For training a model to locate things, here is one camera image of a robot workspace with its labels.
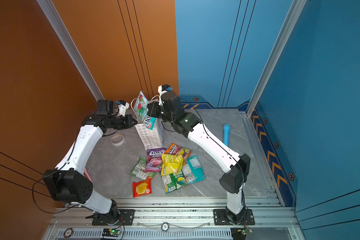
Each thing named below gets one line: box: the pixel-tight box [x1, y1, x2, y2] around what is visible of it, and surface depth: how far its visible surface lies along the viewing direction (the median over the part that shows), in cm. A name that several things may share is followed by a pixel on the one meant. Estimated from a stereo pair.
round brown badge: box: [63, 228, 74, 238], surface depth 71 cm
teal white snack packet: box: [181, 155, 206, 184], surface depth 88 cm
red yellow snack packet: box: [132, 176, 153, 198], surface depth 84 cm
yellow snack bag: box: [161, 150, 184, 176], surface depth 87 cm
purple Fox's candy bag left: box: [144, 147, 167, 173], surface depth 91 cm
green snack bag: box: [161, 170, 188, 194], surface depth 84 cm
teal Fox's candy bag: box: [133, 91, 157, 130], surface depth 73 cm
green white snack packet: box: [130, 157, 157, 180], surface depth 89 cm
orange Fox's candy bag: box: [164, 142, 191, 164], surface depth 96 cm
